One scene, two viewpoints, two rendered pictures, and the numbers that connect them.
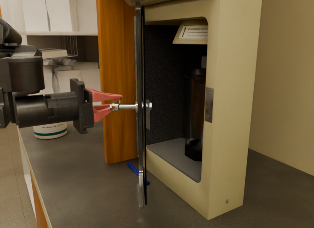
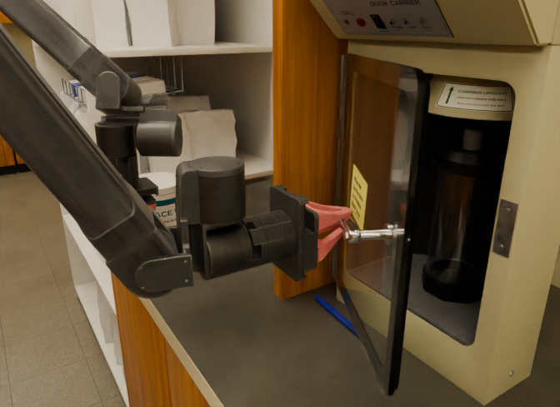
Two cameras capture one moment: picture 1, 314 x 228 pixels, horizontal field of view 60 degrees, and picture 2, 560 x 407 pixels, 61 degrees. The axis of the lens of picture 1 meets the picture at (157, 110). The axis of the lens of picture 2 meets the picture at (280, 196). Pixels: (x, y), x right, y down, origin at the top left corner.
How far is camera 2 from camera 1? 21 cm
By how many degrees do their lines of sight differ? 5
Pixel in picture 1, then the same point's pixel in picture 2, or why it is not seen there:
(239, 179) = (531, 338)
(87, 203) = (276, 376)
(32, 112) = (232, 255)
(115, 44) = (302, 101)
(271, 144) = not seen: hidden behind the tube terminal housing
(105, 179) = (288, 329)
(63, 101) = (274, 231)
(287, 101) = not seen: outside the picture
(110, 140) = not seen: hidden behind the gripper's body
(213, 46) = (525, 134)
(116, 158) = (295, 288)
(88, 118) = (310, 256)
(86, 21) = (192, 25)
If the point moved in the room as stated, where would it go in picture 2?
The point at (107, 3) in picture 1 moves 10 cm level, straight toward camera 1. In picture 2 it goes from (294, 31) to (311, 32)
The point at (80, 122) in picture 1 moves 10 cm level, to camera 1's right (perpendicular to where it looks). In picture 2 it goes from (297, 263) to (385, 262)
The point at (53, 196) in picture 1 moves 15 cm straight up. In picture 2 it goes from (214, 365) to (209, 279)
